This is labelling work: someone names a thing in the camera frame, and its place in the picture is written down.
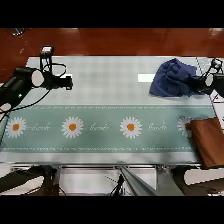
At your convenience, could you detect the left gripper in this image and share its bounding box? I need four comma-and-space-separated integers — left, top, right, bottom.
46, 72, 74, 91

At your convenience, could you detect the blue garment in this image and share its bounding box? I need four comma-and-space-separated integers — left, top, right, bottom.
148, 57, 205, 99

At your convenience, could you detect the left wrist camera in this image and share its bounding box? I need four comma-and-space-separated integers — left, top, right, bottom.
39, 45, 55, 73

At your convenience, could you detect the black cable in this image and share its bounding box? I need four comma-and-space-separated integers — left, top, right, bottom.
0, 62, 68, 123
105, 173, 126, 197

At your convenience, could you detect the silver frame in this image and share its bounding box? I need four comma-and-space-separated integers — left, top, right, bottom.
0, 161, 224, 197

